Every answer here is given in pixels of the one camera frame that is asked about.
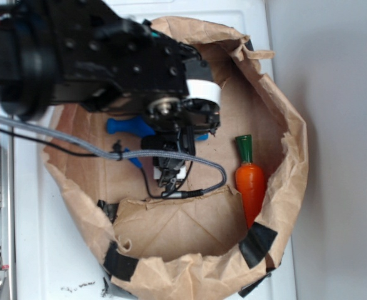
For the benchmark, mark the orange toy carrot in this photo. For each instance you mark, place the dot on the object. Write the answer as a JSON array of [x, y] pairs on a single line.
[[249, 179]]

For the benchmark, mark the brown paper bag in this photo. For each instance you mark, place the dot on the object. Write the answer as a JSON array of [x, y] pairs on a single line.
[[197, 248]]

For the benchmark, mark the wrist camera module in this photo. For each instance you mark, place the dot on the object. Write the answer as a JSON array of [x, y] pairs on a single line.
[[167, 170]]

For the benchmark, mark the aluminium frame rail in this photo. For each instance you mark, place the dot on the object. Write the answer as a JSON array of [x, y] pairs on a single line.
[[7, 248]]

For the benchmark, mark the blue plastic bottle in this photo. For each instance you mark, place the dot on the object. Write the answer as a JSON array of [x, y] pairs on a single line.
[[137, 127]]

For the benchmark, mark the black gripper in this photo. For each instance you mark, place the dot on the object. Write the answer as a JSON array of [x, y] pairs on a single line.
[[135, 70]]

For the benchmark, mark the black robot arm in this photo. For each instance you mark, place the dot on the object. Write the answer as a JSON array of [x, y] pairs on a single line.
[[82, 52]]

